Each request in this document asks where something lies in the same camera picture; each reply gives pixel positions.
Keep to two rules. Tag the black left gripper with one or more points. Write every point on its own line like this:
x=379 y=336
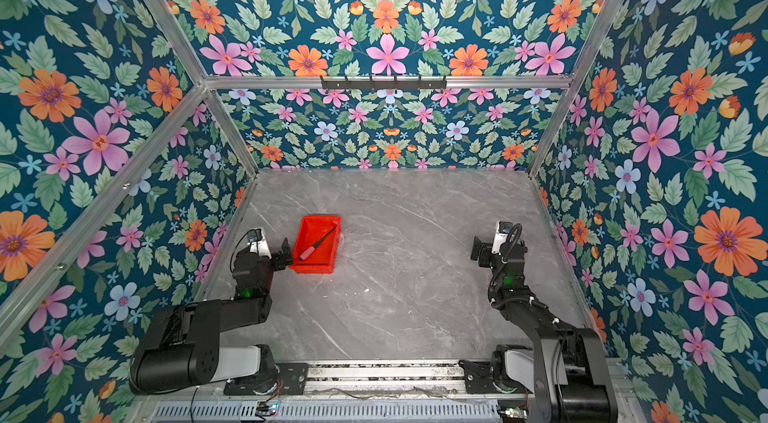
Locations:
x=275 y=265

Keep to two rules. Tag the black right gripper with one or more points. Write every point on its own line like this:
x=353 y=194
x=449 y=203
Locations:
x=487 y=254

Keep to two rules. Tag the red handled screwdriver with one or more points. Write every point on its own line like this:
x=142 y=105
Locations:
x=310 y=250

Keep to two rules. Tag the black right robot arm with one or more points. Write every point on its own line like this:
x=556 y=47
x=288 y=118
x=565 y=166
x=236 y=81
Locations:
x=563 y=371

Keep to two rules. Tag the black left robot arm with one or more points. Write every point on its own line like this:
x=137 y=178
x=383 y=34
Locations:
x=183 y=349

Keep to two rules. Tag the red plastic bin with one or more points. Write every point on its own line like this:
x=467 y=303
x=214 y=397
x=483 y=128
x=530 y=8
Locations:
x=312 y=228

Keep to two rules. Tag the black hook rack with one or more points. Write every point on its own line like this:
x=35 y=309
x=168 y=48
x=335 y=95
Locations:
x=371 y=83

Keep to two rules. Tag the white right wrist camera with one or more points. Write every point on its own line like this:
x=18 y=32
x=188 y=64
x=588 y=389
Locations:
x=503 y=233

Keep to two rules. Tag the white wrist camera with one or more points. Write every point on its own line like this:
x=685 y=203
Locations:
x=503 y=233
x=258 y=241

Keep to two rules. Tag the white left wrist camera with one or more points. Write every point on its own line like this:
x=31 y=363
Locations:
x=258 y=241

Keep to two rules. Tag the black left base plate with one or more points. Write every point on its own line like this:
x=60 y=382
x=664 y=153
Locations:
x=279 y=379

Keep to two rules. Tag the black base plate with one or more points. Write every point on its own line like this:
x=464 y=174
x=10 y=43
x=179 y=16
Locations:
x=488 y=377
x=279 y=379

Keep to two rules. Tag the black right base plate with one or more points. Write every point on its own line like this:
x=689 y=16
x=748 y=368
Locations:
x=488 y=377

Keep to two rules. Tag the aluminium mounting rail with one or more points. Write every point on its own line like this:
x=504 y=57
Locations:
x=390 y=379

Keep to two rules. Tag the white slotted cable duct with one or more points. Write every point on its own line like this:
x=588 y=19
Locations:
x=329 y=411

